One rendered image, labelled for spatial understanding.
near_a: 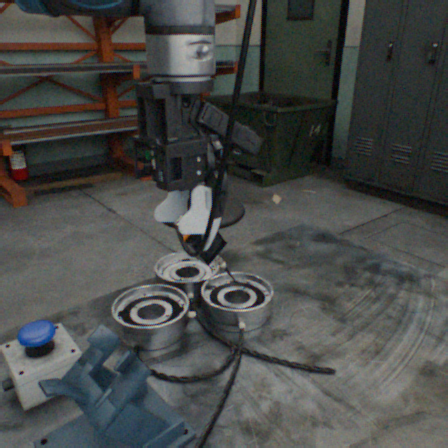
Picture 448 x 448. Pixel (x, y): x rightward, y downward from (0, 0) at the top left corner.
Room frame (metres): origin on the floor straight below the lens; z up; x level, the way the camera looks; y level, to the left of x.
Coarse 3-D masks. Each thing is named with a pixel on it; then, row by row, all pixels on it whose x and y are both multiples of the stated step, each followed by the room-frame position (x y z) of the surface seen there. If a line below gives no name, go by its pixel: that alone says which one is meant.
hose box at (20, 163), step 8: (24, 144) 3.78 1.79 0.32; (16, 152) 3.67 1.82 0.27; (24, 152) 3.75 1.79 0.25; (8, 160) 3.67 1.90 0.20; (16, 160) 3.66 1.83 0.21; (24, 160) 3.72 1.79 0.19; (16, 168) 3.66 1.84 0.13; (24, 168) 3.70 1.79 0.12; (16, 176) 3.66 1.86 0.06; (24, 176) 3.68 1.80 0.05
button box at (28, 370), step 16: (64, 336) 0.41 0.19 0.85; (16, 352) 0.39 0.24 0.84; (32, 352) 0.38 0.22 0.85; (48, 352) 0.38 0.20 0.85; (64, 352) 0.38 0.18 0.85; (80, 352) 0.39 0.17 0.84; (16, 368) 0.36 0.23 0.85; (32, 368) 0.36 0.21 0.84; (48, 368) 0.36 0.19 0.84; (64, 368) 0.37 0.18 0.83; (16, 384) 0.35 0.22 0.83; (32, 384) 0.35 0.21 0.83; (32, 400) 0.35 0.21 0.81
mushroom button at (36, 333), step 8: (40, 320) 0.41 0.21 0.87; (24, 328) 0.39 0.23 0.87; (32, 328) 0.39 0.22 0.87; (40, 328) 0.39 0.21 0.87; (48, 328) 0.39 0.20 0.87; (24, 336) 0.38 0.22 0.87; (32, 336) 0.38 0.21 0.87; (40, 336) 0.38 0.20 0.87; (48, 336) 0.38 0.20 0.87; (24, 344) 0.37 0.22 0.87; (32, 344) 0.37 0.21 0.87; (40, 344) 0.37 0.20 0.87
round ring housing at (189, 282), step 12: (180, 252) 0.64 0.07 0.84; (156, 264) 0.60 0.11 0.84; (168, 264) 0.62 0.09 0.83; (180, 264) 0.62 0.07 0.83; (192, 264) 0.62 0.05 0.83; (216, 264) 0.61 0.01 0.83; (156, 276) 0.57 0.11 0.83; (180, 276) 0.61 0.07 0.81; (192, 276) 0.62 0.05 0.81; (180, 288) 0.55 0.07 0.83; (192, 288) 0.55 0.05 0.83
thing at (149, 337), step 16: (144, 288) 0.53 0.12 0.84; (160, 288) 0.54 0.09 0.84; (176, 288) 0.53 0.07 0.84; (144, 304) 0.50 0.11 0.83; (160, 304) 0.50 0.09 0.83; (144, 320) 0.47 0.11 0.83; (160, 320) 0.47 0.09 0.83; (176, 320) 0.45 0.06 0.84; (128, 336) 0.44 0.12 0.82; (144, 336) 0.43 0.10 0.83; (160, 336) 0.44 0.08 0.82; (176, 336) 0.46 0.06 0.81
